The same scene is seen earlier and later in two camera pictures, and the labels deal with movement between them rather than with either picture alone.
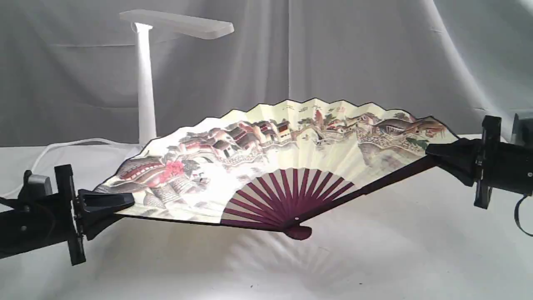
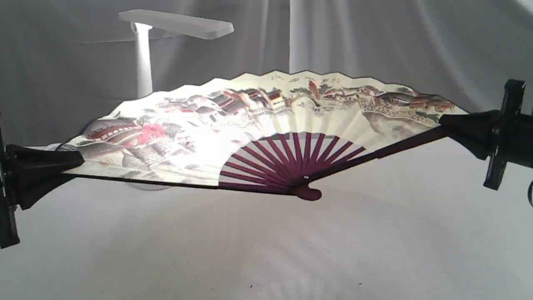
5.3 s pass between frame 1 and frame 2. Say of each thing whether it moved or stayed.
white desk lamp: stayed
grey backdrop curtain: stayed
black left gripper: moved
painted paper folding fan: moved
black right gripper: moved
